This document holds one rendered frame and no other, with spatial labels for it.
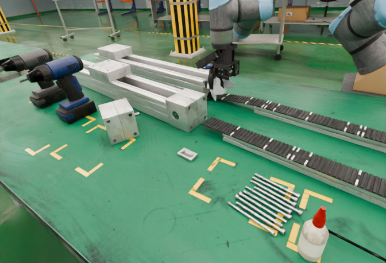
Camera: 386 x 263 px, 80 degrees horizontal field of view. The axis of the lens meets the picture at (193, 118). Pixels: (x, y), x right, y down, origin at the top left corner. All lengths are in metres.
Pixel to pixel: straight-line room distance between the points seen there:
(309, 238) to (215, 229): 0.17
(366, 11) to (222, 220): 0.75
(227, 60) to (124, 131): 0.41
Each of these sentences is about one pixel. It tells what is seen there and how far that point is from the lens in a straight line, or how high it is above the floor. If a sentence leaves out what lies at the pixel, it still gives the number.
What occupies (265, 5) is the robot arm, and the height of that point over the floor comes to 1.11.
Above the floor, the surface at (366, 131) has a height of 0.81.
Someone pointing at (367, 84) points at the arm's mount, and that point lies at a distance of 1.07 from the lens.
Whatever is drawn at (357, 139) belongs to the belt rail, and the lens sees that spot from 0.77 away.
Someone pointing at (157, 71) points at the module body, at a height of 0.86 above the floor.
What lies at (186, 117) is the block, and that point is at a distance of 0.70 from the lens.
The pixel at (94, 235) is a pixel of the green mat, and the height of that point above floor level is 0.78.
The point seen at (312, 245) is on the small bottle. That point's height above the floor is 0.83.
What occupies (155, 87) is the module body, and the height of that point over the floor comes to 0.86.
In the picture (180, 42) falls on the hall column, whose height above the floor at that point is 0.23.
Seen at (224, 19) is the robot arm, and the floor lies 1.08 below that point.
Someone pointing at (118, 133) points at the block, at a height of 0.81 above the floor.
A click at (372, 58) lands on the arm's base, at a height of 0.90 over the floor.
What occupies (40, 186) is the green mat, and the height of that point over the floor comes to 0.78.
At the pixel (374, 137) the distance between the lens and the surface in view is 0.75.
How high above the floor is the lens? 1.20
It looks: 32 degrees down
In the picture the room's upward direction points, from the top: 5 degrees counter-clockwise
